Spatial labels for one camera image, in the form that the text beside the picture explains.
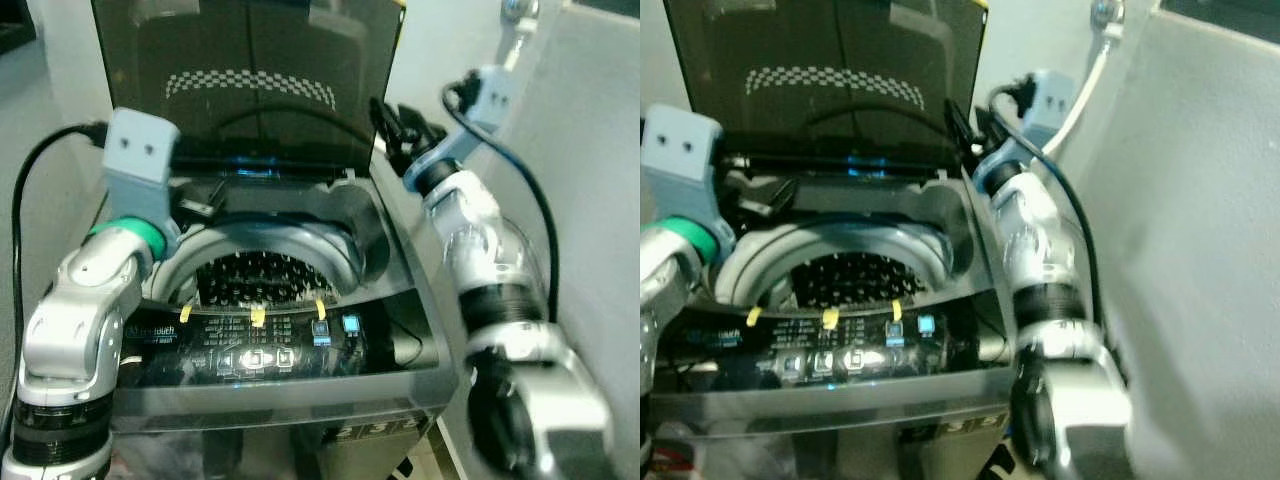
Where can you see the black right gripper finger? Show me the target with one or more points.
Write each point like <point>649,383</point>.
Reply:
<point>961,125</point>
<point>381,125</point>
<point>984,117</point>
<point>408,115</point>

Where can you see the dark tinted washer lid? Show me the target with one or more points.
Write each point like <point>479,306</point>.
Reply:
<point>820,50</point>
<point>250,60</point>

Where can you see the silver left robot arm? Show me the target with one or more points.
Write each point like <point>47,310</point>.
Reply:
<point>665,280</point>
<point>80,320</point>

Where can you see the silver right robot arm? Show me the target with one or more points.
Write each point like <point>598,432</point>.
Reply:
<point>1050,260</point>
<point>490,250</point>

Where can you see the grey top-load washing machine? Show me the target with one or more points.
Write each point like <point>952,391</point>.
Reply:
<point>300,400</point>
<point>880,405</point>

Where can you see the perforated steel washer drum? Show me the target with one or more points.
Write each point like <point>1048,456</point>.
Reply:
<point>260,275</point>
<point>860,275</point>

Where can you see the black washer control panel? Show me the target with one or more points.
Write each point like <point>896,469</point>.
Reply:
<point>270,350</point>
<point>850,352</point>

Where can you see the dark window pane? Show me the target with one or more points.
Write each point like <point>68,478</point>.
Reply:
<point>610,5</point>
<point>1220,6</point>

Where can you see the crumpled clear plastic bag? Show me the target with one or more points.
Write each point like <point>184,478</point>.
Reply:
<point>700,455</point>
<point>170,455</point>

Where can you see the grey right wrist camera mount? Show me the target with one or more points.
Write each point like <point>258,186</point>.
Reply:
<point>1045,105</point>
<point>490,100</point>

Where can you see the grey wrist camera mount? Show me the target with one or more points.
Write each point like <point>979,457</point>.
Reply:
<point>140,160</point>
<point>1045,105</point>
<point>680,160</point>
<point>490,100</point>

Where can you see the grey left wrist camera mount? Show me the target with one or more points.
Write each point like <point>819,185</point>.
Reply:
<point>140,160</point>
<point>680,160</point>

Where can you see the black wall fixture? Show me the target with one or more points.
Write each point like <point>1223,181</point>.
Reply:
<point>15,25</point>

